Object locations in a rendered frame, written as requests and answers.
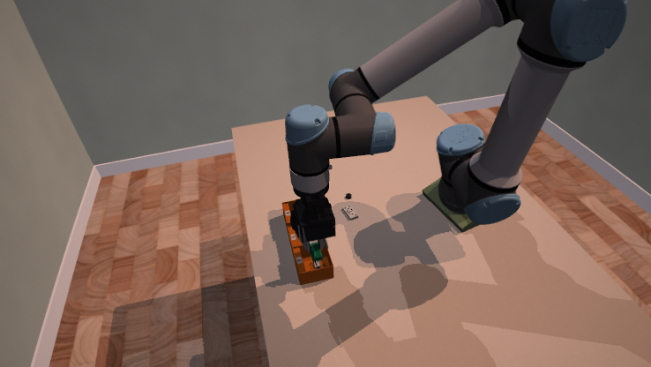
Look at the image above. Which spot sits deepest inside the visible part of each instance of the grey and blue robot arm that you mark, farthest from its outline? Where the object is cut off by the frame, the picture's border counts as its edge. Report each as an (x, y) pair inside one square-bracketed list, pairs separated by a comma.
[(558, 36)]

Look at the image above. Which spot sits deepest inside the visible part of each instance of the white domino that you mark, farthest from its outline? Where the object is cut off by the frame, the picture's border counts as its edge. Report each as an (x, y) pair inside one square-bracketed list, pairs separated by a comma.
[(350, 212)]

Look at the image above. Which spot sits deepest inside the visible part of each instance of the green and white eraser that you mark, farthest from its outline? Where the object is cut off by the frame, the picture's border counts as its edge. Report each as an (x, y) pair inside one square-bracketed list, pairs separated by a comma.
[(315, 251)]

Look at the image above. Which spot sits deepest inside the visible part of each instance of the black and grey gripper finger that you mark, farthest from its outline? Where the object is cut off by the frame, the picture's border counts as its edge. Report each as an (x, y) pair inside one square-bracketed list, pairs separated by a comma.
[(322, 242), (295, 226)]

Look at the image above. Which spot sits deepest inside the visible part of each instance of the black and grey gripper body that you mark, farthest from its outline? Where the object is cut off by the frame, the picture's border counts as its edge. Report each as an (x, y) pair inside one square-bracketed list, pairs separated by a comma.
[(321, 224)]

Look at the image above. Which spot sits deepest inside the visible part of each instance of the orange rack of bins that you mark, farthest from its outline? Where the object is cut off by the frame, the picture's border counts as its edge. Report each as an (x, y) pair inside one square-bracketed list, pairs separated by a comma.
[(303, 259)]

